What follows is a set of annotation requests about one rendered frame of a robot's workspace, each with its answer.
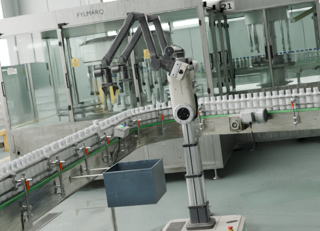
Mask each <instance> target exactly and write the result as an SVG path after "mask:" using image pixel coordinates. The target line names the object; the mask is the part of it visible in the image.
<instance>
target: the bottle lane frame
mask: <svg viewBox="0 0 320 231"><path fill-rule="evenodd" d="M132 135H133V130H131V131H129V134H128V136H126V137H125V141H126V144H127V150H128V152H127V154H125V152H124V151H121V150H125V149H124V146H121V150H120V148H119V153H118V156H117V159H116V162H115V164H116V163H117V162H119V161H120V160H122V159H123V158H125V157H126V156H128V155H129V154H130V153H132V152H133V151H135V150H136V148H135V147H134V148H133V145H132V139H131V136H132ZM118 142H119V139H118V138H117V139H115V140H113V141H111V142H110V143H109V144H108V150H109V155H110V157H112V152H113V151H114V150H115V148H116V146H117V144H118ZM102 152H103V155H104V156H106V155H107V152H106V145H105V146H103V147H101V148H99V149H98V150H96V151H94V152H92V153H91V154H89V155H88V156H87V160H88V167H89V168H90V169H99V168H109V167H110V166H109V165H108V163H107V162H103V156H102ZM104 161H108V158H107V157H104ZM81 164H82V168H83V169H86V164H85V158H82V159H80V160H78V161H77V162H75V163H74V164H72V165H70V166H68V167H66V168H64V169H63V170H62V171H61V176H62V183H63V184H64V185H65V187H64V191H65V192H66V195H65V198H62V196H61V194H57V193H56V191H55V188H56V187H57V186H55V185H54V180H56V185H60V180H59V174H58V173H56V174H54V175H52V176H51V177H49V178H47V179H46V180H44V181H42V182H40V183H38V184H37V185H35V186H33V187H32V188H30V189H29V190H28V196H29V202H30V205H31V206H32V209H31V211H32V214H33V218H32V223H34V222H35V221H36V220H38V219H39V218H41V217H42V216H43V215H45V214H46V213H48V212H49V211H50V210H52V209H53V208H55V207H56V206H58V205H59V204H60V203H62V202H63V201H65V200H66V199H67V198H68V197H70V196H71V195H73V194H74V193H76V192H77V191H78V190H80V189H81V188H83V187H84V186H86V185H87V184H88V183H90V182H91V181H93V180H94V179H95V178H97V177H98V176H92V177H90V180H88V178H87V177H81V178H72V182H70V176H71V175H72V177H76V176H82V175H81V171H80V170H81V166H80V165H81ZM106 170H107V169H103V170H93V171H90V175H96V174H102V173H103V172H104V171H106ZM57 192H58V193H59V192H61V189H60V187H57ZM21 200H22V205H23V206H27V204H26V198H25V192H23V193H21V194H20V195H18V196H16V197H14V198H13V199H11V200H9V201H7V202H6V203H4V204H2V205H1V206H0V231H22V230H24V229H23V223H22V213H21V209H23V210H24V214H25V213H27V212H28V211H27V210H26V208H22V207H21V206H20V201H21Z"/></svg>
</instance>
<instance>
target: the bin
mask: <svg viewBox="0 0 320 231"><path fill-rule="evenodd" d="M103 169H107V170H106V171H104V172H103V173H102V174H96V175H86V176H76V177H72V175H71V176H70V182H72V178H81V177H92V176H102V175H103V178H104V184H105V191H106V197H107V198H106V199H99V200H87V201H86V204H87V207H88V205H89V203H90V201H100V200H107V204H108V206H104V207H92V208H81V209H75V211H76V216H77V215H78V213H79V211H80V210H82V209H94V208H106V207H108V208H113V207H125V206H137V205H149V204H157V203H158V201H159V200H160V199H161V198H162V196H163V195H164V194H165V193H166V191H167V188H166V181H165V174H164V167H163V158H159V159H150V160H140V161H126V162H117V163H116V164H114V165H113V166H111V167H109V168H99V169H90V171H93V170H103Z"/></svg>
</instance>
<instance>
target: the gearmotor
mask: <svg viewBox="0 0 320 231"><path fill-rule="evenodd" d="M268 117H269V116H268V111H267V109H266V108H254V109H243V110H241V112H240V113H239V114H232V115H230V116H228V120H229V127H230V132H236V133H239V131H243V130H246V124H250V129H251V133H252V136H253V132H252V127H251V125H252V123H266V122H267V121H268ZM253 140H254V136H253ZM255 146H256V145H255V140H254V149H255ZM254 149H252V150H254ZM252 150H250V151H252Z"/></svg>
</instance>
